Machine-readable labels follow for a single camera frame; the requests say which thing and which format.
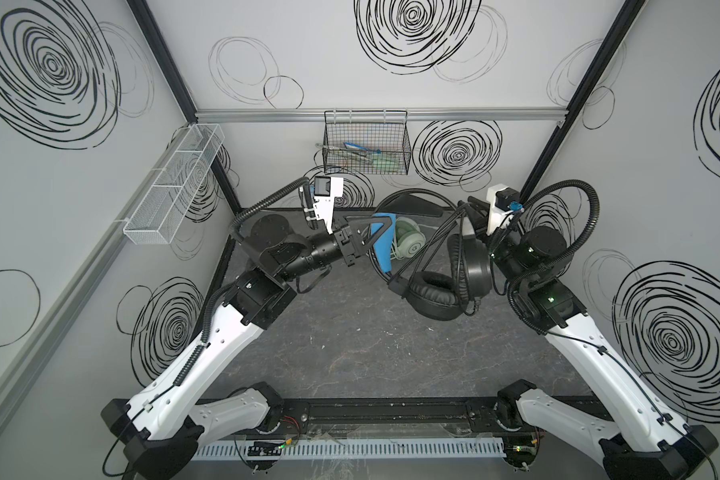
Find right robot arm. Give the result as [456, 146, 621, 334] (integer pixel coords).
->
[464, 179, 719, 479]

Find white slotted cable duct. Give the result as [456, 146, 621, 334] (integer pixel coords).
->
[193, 438, 506, 462]

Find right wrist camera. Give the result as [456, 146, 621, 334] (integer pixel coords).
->
[486, 184, 523, 236]

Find black wire basket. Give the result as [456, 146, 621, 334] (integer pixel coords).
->
[321, 120, 412, 176]

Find side wall aluminium rail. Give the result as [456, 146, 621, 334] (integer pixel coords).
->
[0, 152, 170, 436]

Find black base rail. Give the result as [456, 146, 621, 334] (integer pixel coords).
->
[215, 395, 607, 436]

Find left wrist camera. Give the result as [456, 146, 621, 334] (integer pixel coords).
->
[299, 175, 344, 234]

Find black corner frame post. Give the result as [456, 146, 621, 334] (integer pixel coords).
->
[127, 0, 242, 214]

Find mint green headphones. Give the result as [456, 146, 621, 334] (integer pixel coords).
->
[391, 217, 427, 260]

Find right corner frame post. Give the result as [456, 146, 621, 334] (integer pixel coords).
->
[520, 0, 647, 204]

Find black and blue headphones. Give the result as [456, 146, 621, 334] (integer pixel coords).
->
[368, 187, 492, 321]

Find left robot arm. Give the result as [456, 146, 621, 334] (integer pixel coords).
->
[101, 177, 395, 479]

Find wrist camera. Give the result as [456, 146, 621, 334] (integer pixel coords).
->
[299, 175, 344, 234]
[486, 184, 523, 236]

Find clear wall shelf bin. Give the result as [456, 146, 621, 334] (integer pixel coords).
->
[123, 123, 225, 246]

